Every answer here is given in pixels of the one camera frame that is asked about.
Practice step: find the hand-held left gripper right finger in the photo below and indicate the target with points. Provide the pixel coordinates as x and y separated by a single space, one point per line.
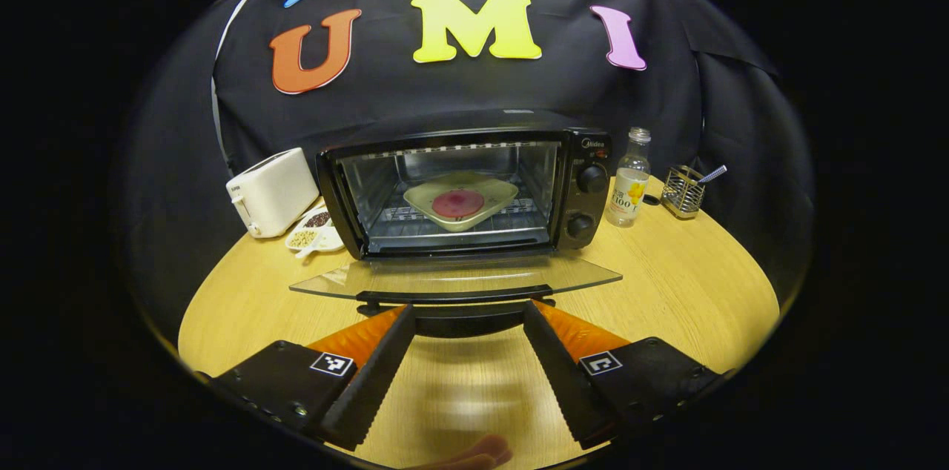
567 381

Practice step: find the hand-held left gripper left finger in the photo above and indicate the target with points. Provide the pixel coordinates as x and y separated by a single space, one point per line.
371 385

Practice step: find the black electric oven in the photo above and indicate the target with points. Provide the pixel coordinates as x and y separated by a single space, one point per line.
582 199

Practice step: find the white square plate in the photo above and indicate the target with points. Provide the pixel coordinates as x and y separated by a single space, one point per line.
430 199

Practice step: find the pink ham slice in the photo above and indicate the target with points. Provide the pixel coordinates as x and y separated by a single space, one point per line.
458 204

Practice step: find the white dish with seeds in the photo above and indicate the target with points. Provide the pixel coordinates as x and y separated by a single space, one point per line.
304 239

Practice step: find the clear bottle with yellow label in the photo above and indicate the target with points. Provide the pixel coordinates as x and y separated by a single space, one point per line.
628 196

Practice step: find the black bottle cap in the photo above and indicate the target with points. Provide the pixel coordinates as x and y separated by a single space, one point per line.
652 199

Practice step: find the white toaster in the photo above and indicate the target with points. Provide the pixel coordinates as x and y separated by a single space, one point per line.
274 188

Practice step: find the metal mesh holder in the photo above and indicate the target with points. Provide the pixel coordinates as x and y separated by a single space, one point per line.
682 194

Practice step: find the metal spoon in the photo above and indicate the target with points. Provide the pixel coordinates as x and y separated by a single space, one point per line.
713 173

